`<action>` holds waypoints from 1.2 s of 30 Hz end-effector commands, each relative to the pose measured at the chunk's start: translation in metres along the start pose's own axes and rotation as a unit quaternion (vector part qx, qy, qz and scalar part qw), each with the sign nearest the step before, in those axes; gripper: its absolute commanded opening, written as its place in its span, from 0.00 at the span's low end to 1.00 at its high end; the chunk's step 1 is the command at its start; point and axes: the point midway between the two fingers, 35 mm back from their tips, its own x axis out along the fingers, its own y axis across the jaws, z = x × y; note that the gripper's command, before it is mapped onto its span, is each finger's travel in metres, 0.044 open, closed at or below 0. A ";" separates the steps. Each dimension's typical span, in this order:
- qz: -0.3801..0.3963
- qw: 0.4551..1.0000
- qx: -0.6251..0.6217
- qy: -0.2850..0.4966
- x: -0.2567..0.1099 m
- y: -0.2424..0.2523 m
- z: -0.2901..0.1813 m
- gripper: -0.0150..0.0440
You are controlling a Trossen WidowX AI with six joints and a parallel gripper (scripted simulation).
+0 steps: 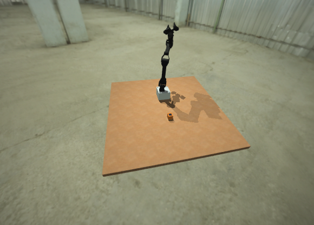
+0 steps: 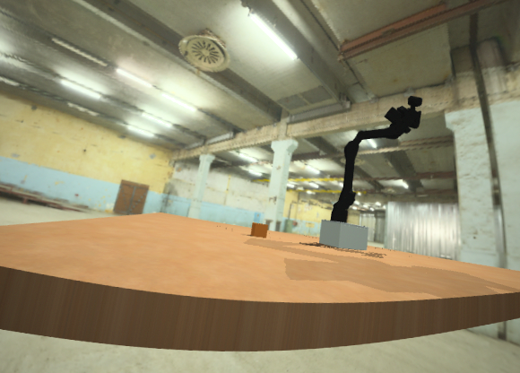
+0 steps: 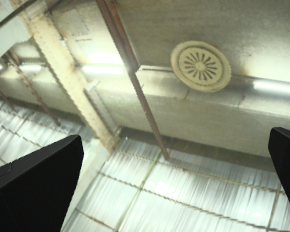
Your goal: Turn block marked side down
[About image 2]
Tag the orange block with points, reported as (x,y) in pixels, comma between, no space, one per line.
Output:
(259,230)

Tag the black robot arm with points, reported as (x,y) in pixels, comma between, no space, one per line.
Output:
(400,125)

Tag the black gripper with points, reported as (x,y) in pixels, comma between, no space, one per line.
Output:
(413,102)

